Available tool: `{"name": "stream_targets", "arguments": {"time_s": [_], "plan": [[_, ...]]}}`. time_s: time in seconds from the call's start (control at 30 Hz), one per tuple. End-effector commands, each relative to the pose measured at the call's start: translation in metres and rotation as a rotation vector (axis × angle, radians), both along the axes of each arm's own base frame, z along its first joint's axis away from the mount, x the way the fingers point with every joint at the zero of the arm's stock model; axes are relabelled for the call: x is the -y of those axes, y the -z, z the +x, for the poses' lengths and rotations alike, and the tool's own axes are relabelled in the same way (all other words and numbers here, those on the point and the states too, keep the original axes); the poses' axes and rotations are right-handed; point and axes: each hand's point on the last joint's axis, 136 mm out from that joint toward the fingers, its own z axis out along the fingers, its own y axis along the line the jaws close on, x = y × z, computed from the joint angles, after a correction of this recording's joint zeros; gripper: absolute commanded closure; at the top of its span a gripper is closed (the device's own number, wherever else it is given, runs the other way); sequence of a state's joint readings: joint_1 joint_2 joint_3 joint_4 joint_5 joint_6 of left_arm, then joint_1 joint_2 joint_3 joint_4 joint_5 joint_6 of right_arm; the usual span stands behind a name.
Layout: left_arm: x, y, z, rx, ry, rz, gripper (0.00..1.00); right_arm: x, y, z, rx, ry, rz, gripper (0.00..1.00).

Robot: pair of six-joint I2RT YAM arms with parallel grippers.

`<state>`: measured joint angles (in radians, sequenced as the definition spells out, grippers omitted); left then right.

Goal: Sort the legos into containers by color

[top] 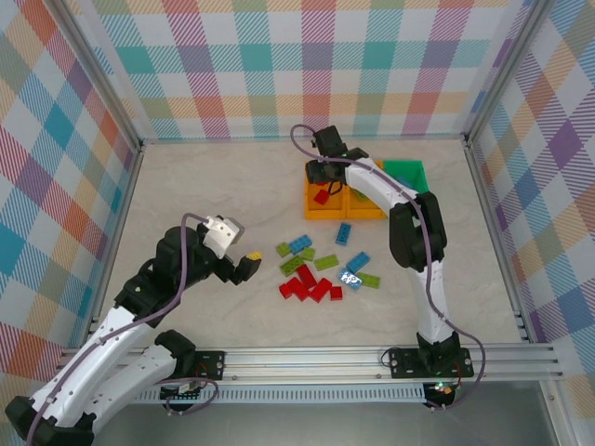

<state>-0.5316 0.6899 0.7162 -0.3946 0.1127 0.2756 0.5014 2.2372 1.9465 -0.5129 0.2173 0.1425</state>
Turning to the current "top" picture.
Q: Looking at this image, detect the orange plastic bin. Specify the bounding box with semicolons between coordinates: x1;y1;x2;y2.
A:
304;160;350;222
346;160;390;219

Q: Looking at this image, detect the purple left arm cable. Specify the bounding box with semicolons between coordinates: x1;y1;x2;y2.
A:
25;212;219;446

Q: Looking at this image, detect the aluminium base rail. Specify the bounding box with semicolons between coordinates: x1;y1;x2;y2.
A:
50;342;564;386

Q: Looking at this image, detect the light blue printed lego brick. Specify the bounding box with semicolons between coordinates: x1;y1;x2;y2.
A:
336;268;364;292

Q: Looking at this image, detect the aluminium frame post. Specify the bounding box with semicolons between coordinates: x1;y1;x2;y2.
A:
59;0;144;152
462;0;562;150

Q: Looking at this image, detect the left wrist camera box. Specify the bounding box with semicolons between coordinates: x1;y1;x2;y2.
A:
203;214;246;260

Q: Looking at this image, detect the white slotted cable duct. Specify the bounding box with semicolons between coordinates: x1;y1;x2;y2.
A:
73;387;428;406

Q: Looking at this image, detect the aluminium side rail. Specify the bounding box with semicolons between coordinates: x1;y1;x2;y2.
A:
463;138;534;345
82;141;145;349

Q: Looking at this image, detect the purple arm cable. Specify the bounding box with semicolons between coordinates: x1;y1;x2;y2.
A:
25;212;219;446
290;124;487;413

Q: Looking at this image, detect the green plastic bin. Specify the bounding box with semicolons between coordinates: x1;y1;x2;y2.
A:
383;159;431;196

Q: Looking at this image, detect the grey metal sheet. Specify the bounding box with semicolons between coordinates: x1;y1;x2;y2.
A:
59;402;559;446

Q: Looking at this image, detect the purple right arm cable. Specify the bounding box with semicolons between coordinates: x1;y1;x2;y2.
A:
290;124;487;413

